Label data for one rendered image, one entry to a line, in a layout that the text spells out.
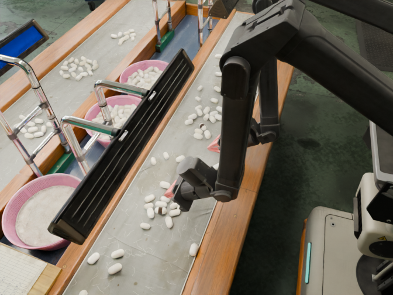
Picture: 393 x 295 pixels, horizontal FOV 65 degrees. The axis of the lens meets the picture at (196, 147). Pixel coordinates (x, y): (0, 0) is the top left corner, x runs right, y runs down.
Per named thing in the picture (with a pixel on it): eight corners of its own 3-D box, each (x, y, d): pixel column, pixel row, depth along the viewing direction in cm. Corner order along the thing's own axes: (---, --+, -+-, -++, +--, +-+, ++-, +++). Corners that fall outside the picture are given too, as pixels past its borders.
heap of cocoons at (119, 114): (159, 119, 135) (158, 109, 131) (134, 160, 121) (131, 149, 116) (111, 107, 141) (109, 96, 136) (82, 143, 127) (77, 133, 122)
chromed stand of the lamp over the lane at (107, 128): (170, 183, 115) (157, 86, 81) (145, 230, 102) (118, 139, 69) (124, 169, 119) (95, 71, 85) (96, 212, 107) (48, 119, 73)
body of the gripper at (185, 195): (168, 199, 85) (187, 195, 80) (182, 171, 92) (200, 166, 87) (183, 213, 88) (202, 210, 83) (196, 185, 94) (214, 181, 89)
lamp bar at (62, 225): (195, 70, 99) (194, 50, 93) (82, 247, 61) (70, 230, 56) (172, 65, 101) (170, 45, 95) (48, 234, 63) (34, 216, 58)
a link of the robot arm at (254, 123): (278, 139, 96) (276, 123, 103) (260, 111, 91) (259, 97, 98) (244, 153, 101) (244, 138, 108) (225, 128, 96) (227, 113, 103)
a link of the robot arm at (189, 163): (234, 201, 75) (242, 173, 80) (204, 174, 70) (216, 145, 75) (199, 206, 83) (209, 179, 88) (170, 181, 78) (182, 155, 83)
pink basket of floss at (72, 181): (90, 179, 116) (83, 164, 109) (104, 242, 100) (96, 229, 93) (14, 202, 110) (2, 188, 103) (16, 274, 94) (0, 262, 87)
